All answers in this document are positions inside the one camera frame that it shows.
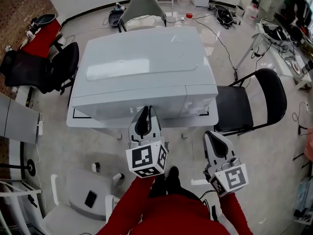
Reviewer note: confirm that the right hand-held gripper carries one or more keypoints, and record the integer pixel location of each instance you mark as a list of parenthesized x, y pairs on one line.
[(230, 177)]

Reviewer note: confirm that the dark round pan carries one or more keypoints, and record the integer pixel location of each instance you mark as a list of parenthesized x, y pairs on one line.
[(45, 19)]

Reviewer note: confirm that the black folding chair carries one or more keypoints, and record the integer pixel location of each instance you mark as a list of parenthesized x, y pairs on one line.
[(232, 106)]

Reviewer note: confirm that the person's red top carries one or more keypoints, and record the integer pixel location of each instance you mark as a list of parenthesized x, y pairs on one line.
[(176, 217)]

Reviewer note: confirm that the dark round floor device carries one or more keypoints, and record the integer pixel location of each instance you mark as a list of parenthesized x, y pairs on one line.
[(115, 17)]

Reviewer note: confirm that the grey cabinet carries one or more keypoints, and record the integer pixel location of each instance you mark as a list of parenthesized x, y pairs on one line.
[(17, 119)]

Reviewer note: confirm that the black round base stand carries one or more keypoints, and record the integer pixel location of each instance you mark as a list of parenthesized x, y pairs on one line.
[(30, 168)]

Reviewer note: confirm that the blue packages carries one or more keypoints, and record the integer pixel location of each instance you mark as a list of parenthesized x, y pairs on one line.
[(304, 197)]

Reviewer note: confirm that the black office chair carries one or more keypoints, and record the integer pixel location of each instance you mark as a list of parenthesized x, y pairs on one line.
[(29, 70)]

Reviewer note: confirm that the white side desk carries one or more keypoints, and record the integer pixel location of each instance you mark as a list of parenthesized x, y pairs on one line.
[(281, 57)]

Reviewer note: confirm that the red mat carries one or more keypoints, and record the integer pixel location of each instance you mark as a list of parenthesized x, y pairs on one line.
[(41, 41)]

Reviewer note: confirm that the white perforated rail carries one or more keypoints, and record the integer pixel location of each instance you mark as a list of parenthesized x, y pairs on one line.
[(19, 193)]

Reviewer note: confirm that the red capped white jug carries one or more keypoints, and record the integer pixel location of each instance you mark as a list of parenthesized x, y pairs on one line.
[(252, 13)]

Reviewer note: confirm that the white armchair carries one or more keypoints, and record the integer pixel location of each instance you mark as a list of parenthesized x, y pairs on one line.
[(73, 197)]

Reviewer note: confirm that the person's left forearm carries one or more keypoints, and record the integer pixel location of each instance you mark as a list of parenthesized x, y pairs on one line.
[(127, 207)]

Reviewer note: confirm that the grey shell chair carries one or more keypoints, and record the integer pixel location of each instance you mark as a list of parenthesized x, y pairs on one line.
[(144, 6)]

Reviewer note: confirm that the black phone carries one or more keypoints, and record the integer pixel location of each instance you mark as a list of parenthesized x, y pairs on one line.
[(90, 199)]

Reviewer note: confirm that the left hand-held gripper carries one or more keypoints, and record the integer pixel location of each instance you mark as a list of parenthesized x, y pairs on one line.
[(143, 157)]

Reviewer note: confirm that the white table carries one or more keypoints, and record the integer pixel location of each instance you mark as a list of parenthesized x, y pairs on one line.
[(80, 122)]

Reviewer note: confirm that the person's right forearm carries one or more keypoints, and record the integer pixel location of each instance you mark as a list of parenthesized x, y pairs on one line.
[(234, 214)]

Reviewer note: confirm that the white microwave door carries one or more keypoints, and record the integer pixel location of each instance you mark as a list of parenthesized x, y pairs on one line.
[(117, 100)]

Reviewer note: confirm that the white power strip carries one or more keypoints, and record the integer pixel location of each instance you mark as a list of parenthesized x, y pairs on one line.
[(40, 126)]

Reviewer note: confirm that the red capped clear bottle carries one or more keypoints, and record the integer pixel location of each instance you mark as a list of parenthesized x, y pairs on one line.
[(189, 19)]

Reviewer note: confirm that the person's black legs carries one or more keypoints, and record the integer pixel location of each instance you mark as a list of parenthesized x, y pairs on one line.
[(172, 182)]

